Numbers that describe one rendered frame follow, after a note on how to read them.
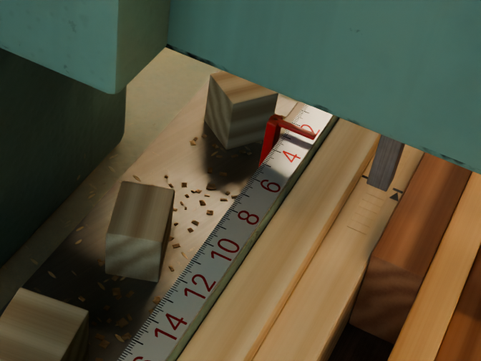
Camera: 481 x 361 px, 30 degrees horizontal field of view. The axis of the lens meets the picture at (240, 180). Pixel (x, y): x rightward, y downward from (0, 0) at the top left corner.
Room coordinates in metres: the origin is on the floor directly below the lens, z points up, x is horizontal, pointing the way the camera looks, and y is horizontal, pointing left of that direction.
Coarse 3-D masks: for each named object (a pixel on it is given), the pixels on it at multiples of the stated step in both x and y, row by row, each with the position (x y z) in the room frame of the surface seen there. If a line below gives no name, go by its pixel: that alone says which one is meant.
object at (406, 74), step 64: (192, 0) 0.27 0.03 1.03; (256, 0) 0.26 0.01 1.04; (320, 0) 0.25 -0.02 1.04; (384, 0) 0.24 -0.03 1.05; (448, 0) 0.24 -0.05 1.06; (256, 64) 0.26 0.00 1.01; (320, 64) 0.25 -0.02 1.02; (384, 64) 0.24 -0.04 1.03; (448, 64) 0.24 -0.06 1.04; (384, 128) 0.24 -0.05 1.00; (448, 128) 0.23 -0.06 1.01
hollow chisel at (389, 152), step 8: (384, 136) 0.27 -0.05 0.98; (384, 144) 0.27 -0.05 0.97; (392, 144) 0.27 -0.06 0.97; (400, 144) 0.27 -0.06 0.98; (376, 152) 0.27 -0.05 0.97; (384, 152) 0.27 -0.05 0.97; (392, 152) 0.27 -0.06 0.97; (400, 152) 0.27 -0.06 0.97; (376, 160) 0.27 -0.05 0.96; (384, 160) 0.27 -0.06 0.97; (392, 160) 0.27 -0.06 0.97; (376, 168) 0.27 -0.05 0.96; (384, 168) 0.27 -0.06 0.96; (392, 168) 0.27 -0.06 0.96; (368, 176) 0.27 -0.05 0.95; (376, 176) 0.27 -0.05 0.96; (384, 176) 0.27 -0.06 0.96; (392, 176) 0.27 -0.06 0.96; (368, 184) 0.27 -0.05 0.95; (376, 184) 0.27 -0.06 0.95; (384, 184) 0.27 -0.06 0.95
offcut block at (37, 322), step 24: (24, 312) 0.26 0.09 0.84; (48, 312) 0.26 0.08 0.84; (72, 312) 0.26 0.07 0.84; (0, 336) 0.24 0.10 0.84; (24, 336) 0.24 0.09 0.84; (48, 336) 0.25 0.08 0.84; (72, 336) 0.25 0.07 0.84; (0, 360) 0.23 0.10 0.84; (24, 360) 0.23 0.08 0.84; (48, 360) 0.23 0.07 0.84; (72, 360) 0.25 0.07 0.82
